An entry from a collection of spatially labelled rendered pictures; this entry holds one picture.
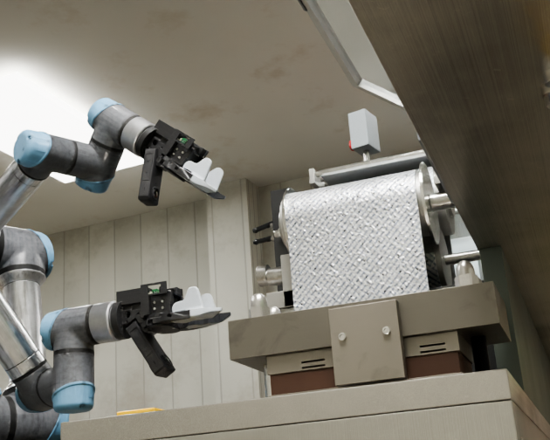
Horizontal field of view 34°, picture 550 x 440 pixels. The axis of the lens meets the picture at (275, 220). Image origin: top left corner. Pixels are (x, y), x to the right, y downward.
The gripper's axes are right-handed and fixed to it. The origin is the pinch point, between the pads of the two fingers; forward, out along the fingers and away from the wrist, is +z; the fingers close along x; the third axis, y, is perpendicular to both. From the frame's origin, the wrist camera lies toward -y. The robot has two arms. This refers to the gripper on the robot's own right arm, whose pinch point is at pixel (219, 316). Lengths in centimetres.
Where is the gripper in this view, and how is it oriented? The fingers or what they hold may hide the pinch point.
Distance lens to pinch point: 158.9
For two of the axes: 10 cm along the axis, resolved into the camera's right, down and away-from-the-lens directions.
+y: -0.7, -9.4, 3.3
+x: 3.4, 2.9, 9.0
